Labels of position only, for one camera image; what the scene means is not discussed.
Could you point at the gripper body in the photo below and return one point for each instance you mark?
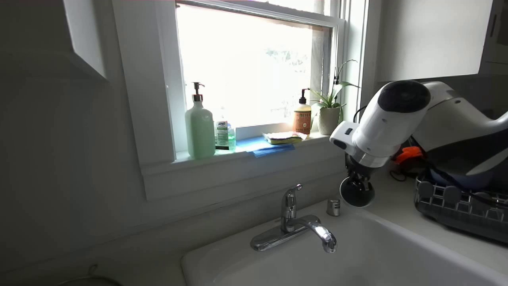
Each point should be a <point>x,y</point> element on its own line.
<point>356,170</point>

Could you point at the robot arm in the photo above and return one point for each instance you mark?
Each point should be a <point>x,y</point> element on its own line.
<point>397,123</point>

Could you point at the small chrome sink cap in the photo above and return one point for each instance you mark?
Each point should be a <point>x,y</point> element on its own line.
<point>333,207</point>

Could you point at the white sink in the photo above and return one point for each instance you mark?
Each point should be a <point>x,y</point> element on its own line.
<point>357,254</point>

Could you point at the potted plant in white pot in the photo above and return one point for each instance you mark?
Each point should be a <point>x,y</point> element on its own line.
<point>328,117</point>

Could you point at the tap lever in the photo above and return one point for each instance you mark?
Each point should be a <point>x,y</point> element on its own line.
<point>291,194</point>

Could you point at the orange soap pump bottle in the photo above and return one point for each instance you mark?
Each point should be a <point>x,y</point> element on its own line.
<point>302,117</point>

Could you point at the yellow sponge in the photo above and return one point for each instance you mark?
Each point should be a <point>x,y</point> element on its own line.
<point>283,138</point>

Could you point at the chrome tap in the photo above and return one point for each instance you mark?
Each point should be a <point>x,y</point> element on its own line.
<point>295,228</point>

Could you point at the blue cloth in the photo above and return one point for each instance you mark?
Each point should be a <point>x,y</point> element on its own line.
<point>266,147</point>

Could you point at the blue bowl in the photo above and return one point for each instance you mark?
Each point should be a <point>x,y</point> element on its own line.
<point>464,180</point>

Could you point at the grey dish rack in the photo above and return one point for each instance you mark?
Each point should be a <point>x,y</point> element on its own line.
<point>460,206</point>

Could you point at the small green sanitizer bottle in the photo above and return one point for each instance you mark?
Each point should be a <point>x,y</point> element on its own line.
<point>223,137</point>

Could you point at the window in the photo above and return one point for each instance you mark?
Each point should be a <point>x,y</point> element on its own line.
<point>254,67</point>

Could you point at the green soap pump bottle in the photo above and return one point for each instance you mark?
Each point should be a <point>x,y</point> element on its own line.
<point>199,131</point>

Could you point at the white wall cabinet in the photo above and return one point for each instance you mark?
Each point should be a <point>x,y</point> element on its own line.
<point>85,35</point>
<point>432,39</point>

